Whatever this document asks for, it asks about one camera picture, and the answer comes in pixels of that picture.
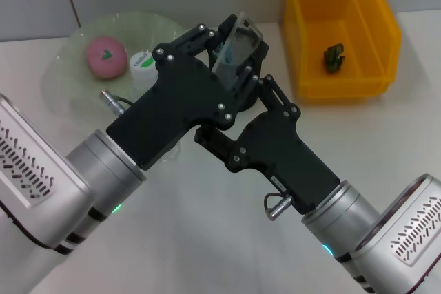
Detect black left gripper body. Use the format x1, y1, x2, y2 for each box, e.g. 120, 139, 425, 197
105, 43, 239, 171

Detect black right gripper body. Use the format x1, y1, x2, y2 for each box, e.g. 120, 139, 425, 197
223, 114, 340, 216

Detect clear plastic ruler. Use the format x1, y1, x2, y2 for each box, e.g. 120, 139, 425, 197
210, 11, 265, 92

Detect blue scissors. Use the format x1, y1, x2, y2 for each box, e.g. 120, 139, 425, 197
214, 39, 236, 68

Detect clear green-label water bottle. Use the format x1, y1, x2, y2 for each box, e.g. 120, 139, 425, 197
129, 51, 183, 165

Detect green plastic wrapper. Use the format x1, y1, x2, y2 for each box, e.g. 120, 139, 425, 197
322, 43, 346, 74

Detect pink peach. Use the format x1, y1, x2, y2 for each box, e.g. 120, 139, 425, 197
85, 36, 127, 81

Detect black mesh pen holder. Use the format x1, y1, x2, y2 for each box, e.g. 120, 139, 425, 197
207, 28, 265, 113

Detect green glass fruit plate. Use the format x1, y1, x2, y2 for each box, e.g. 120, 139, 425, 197
41, 11, 194, 116

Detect yellow plastic bin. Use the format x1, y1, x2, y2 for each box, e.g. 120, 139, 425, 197
283, 0, 402, 99

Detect grey right arm cable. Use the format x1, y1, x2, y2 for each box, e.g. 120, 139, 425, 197
263, 193, 294, 222

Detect dark left arm cable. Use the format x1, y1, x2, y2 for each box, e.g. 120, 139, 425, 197
99, 90, 136, 115

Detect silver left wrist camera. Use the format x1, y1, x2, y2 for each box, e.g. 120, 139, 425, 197
0, 93, 96, 250

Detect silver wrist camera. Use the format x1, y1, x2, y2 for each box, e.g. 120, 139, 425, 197
0, 93, 96, 250
351, 173, 441, 294

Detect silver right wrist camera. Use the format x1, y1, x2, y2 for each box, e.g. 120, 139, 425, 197
351, 173, 441, 294

